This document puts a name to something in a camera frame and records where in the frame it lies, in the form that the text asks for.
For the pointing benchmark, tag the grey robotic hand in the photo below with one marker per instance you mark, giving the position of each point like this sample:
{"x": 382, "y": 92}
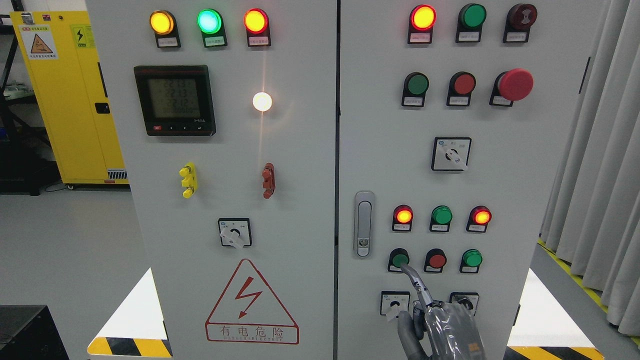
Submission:
{"x": 437, "y": 330}

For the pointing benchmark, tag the green start push button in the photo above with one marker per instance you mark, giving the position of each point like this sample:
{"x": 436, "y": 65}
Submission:
{"x": 397, "y": 258}

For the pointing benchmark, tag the lower red push button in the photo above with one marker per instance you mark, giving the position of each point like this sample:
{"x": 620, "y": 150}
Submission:
{"x": 435, "y": 261}

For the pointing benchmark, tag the red push button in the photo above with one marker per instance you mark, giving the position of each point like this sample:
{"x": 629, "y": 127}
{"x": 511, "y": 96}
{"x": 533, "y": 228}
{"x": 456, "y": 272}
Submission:
{"x": 460, "y": 89}
{"x": 435, "y": 261}

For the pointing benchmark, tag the upper green push button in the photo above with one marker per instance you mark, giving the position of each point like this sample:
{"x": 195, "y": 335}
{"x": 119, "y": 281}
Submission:
{"x": 414, "y": 90}

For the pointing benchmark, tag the upper red push button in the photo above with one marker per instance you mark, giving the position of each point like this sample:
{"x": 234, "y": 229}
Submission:
{"x": 460, "y": 89}

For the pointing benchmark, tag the red emergency stop mushroom button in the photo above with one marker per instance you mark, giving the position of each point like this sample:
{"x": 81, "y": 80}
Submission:
{"x": 510, "y": 86}

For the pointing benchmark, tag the lower middle green indicator lamp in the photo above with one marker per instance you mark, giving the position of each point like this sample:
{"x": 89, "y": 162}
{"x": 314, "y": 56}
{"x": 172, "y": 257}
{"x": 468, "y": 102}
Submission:
{"x": 440, "y": 219}

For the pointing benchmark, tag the green indicator lamp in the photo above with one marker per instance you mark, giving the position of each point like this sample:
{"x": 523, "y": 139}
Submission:
{"x": 470, "y": 23}
{"x": 211, "y": 25}
{"x": 440, "y": 219}

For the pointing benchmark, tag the lower left red indicator lamp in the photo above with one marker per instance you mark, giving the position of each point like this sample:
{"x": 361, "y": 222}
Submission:
{"x": 402, "y": 218}

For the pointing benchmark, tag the red indicator lamp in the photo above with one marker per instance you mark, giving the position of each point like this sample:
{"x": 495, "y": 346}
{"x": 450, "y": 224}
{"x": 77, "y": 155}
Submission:
{"x": 257, "y": 25}
{"x": 402, "y": 218}
{"x": 421, "y": 24}
{"x": 478, "y": 219}

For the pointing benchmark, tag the lower right red indicator lamp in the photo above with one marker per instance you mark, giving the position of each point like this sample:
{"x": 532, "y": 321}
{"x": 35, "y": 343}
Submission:
{"x": 478, "y": 219}

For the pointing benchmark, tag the grey curtain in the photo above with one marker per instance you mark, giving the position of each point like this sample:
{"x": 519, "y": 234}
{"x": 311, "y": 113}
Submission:
{"x": 592, "y": 218}

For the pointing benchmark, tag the red electric hazard warning sticker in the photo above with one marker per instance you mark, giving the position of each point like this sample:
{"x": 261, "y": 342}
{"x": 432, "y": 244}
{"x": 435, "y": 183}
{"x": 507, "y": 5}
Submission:
{"x": 249, "y": 311}

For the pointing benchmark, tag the red terminal connector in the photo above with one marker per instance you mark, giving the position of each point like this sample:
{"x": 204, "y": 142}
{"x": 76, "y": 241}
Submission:
{"x": 268, "y": 184}

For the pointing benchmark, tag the grey electrical control cabinet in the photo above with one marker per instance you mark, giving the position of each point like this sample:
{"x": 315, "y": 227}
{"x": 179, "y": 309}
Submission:
{"x": 335, "y": 70}

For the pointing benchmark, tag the white lit indicator lamp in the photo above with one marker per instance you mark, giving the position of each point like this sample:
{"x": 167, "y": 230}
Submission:
{"x": 262, "y": 101}

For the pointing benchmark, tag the yellow terminal connector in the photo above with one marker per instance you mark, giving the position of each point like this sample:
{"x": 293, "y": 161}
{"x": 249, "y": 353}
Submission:
{"x": 189, "y": 179}

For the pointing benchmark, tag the red indicator lamp top right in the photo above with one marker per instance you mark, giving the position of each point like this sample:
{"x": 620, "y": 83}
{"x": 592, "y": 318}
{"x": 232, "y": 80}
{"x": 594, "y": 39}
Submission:
{"x": 421, "y": 24}

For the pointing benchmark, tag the green indicator lamp top right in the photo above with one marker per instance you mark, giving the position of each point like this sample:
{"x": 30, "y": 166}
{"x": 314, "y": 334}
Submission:
{"x": 470, "y": 23}

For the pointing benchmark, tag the black digital power meter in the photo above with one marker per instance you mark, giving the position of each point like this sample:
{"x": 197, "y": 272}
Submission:
{"x": 176, "y": 100}

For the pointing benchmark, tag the red indicator lamp top left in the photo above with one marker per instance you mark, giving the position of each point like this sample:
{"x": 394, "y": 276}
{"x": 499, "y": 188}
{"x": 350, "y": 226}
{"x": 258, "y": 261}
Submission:
{"x": 257, "y": 25}

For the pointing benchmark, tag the green indicator lamp top left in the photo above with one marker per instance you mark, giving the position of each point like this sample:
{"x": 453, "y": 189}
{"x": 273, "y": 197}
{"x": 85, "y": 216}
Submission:
{"x": 211, "y": 25}

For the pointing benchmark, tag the black box lower left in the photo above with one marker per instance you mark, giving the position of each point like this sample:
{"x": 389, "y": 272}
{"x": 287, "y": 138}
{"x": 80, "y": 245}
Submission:
{"x": 28, "y": 332}

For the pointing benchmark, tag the yellow indicator lamp top left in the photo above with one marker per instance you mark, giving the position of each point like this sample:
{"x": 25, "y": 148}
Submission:
{"x": 165, "y": 29}

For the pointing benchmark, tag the yellow safety storage cabinet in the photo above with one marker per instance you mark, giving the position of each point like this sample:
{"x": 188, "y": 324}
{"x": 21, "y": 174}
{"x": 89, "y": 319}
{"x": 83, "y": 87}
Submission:
{"x": 61, "y": 58}

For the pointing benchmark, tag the black key selector switch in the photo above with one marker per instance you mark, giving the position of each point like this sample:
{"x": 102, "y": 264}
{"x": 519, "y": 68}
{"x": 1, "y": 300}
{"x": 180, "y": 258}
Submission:
{"x": 469, "y": 300}

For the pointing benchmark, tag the lower white rotary selector switch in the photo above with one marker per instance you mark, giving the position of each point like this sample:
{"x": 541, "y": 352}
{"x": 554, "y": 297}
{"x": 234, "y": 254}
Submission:
{"x": 394, "y": 302}

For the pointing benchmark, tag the silver cabinet door handle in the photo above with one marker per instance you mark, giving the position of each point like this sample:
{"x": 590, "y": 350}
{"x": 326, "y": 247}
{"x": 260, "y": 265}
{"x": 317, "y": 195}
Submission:
{"x": 363, "y": 211}

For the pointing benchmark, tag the upper right rotary selector switch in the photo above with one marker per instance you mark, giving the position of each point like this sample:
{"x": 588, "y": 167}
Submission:
{"x": 450, "y": 154}

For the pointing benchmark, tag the left panel rotary selector switch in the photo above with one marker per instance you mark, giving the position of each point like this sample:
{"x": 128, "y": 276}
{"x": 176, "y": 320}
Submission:
{"x": 235, "y": 232}

